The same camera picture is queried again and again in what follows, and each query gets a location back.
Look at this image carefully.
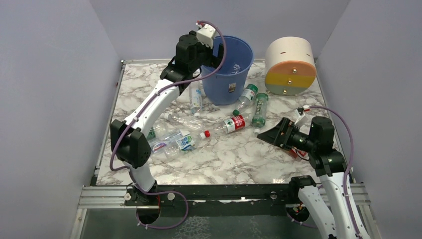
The blue plastic bin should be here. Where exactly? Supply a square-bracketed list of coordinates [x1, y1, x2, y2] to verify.
[202, 35, 254, 106]

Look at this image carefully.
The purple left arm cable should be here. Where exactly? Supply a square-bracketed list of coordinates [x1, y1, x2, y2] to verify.
[109, 20, 228, 231]

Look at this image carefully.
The clear bottle white cap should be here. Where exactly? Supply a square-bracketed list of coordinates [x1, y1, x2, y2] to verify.
[164, 113, 205, 131]

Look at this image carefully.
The clear bottle red label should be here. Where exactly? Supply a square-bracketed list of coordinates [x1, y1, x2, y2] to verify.
[199, 114, 250, 139]

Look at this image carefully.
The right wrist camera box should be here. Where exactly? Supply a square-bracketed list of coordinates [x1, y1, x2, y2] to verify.
[295, 105, 310, 128]

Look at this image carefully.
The round pastel drawer cabinet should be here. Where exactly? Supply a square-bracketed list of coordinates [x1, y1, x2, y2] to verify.
[265, 36, 317, 96]

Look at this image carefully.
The black aluminium mounting rail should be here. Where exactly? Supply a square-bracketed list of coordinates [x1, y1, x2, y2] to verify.
[78, 183, 370, 225]

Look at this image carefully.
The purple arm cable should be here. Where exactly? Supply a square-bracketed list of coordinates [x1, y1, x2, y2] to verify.
[109, 20, 228, 231]
[285, 105, 363, 238]

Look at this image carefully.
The gold red snack packet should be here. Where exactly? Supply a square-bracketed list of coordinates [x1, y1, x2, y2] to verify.
[288, 148, 309, 161]

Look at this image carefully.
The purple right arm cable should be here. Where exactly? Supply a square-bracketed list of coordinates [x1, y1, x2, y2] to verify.
[285, 105, 363, 238]

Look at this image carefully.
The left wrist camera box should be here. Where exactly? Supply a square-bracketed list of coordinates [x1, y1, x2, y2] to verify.
[196, 22, 217, 49]

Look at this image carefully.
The upright-lying bottle blue white label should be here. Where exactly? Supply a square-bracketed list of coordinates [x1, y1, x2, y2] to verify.
[189, 81, 203, 118]

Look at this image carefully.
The clear bottle dark green label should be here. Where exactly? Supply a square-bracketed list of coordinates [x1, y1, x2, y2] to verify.
[146, 123, 169, 141]

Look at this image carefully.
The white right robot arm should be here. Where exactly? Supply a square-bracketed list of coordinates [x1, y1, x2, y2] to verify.
[257, 116, 370, 239]

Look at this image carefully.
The bottle purple blue label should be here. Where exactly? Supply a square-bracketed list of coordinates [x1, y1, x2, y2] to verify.
[149, 129, 182, 154]

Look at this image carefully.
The green floral label bottle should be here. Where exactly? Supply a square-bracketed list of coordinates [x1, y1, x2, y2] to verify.
[251, 93, 269, 135]

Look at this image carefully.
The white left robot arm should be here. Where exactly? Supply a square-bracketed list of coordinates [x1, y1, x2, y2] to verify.
[110, 27, 227, 196]

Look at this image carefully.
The clear bottle white green label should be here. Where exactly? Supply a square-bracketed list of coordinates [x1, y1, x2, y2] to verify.
[232, 84, 259, 116]

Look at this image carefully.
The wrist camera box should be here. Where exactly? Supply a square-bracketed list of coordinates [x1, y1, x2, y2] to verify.
[196, 22, 217, 49]
[295, 105, 310, 128]

